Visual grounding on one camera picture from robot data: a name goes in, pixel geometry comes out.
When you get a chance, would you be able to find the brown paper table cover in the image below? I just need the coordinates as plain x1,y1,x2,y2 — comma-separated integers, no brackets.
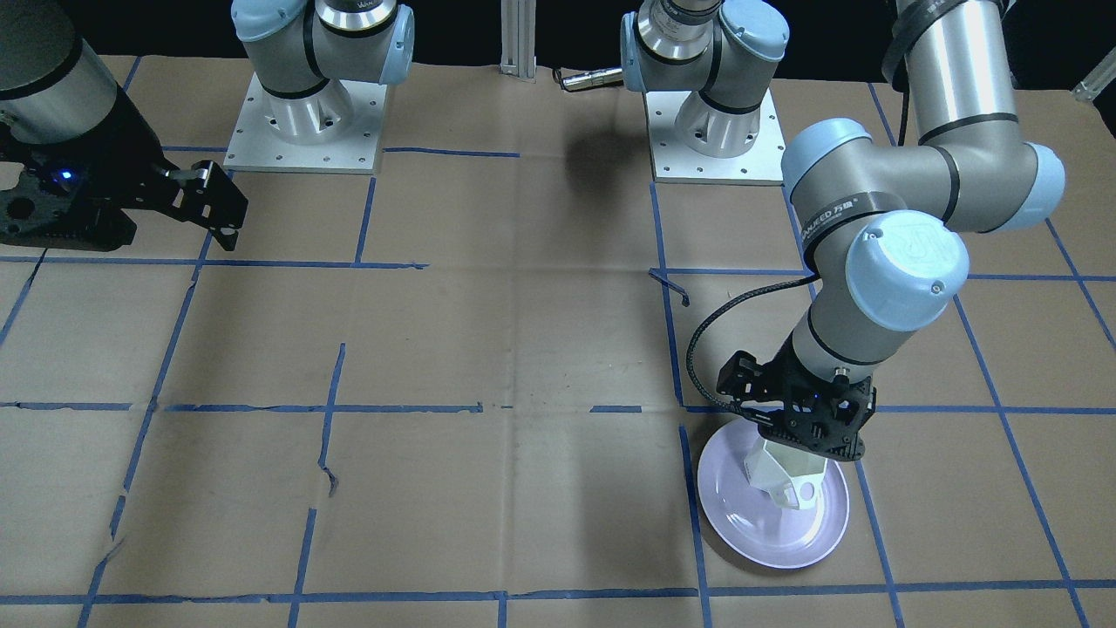
1,66,1113,627

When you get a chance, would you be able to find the aluminium frame post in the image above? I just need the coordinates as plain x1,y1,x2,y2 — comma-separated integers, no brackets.
499,0,537,83

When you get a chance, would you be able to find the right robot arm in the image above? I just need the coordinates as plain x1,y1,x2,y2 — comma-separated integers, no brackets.
1,1,248,253

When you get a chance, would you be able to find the purple plate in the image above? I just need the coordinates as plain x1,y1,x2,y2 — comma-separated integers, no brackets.
698,419,850,570

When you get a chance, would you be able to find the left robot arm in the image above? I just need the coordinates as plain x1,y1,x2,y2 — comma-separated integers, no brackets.
684,1,1065,461

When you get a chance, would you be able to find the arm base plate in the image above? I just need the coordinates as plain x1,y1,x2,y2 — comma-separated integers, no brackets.
644,77,785,186
223,76,389,175

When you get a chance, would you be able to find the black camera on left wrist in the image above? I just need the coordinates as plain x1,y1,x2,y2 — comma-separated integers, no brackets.
715,351,781,403

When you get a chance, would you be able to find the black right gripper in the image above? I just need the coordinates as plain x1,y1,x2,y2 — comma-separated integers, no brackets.
52,88,248,253

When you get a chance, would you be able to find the white faceted cup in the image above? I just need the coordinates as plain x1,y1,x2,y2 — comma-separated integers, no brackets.
743,438,827,510

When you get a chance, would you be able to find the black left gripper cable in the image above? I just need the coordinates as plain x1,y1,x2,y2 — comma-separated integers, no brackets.
685,272,820,410

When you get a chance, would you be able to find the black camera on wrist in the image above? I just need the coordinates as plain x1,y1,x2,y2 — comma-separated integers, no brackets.
715,351,781,403
1,125,137,253

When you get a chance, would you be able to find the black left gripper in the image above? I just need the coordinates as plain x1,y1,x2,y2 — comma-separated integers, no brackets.
759,339,876,461

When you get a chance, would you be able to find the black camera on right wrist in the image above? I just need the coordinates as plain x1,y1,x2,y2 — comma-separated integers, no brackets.
1,125,137,253

